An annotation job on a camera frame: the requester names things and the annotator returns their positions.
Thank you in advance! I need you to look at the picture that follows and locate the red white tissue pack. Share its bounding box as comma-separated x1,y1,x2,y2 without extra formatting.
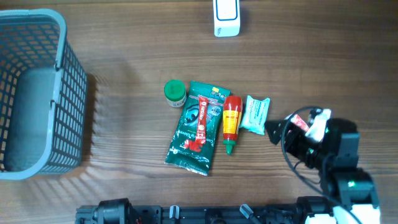
290,114,309,133

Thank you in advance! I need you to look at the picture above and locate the light blue wipes pack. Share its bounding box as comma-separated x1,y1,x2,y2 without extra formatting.
240,95,271,135

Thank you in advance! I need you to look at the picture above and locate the red sauce bottle green cap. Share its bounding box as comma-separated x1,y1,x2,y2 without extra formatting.
223,96,243,155

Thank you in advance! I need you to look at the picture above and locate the red Nescafe sachet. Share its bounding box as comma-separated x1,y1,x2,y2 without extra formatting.
195,96,208,145

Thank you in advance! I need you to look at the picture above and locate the green 3M gloves packet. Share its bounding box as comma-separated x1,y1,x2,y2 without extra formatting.
165,81,231,175

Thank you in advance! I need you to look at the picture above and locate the green round lid container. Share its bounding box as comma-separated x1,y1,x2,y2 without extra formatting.
164,80,187,108

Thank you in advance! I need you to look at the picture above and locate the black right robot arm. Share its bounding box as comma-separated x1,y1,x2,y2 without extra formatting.
265,118,381,223

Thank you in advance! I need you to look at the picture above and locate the white barcode scanner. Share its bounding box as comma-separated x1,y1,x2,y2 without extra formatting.
213,0,241,37

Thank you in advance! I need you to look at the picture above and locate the grey plastic basket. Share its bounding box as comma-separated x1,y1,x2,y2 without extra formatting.
1,9,88,180

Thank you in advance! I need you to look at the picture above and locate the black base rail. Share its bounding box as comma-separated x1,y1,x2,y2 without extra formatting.
75,198,315,224

